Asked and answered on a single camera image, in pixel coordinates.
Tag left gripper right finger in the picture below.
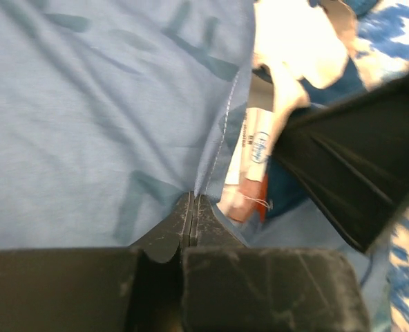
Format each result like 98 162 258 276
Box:
189 195 246 247

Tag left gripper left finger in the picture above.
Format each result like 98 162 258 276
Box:
131 192 193 264

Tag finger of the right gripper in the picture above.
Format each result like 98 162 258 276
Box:
272 73 409 253

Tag dark blue lettered pillowcase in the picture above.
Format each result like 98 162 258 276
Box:
0 1 374 331

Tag blue houndstooth bear pillow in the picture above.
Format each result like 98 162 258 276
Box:
307 0 409 332

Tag white care label tag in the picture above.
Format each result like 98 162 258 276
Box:
217 107 273 223

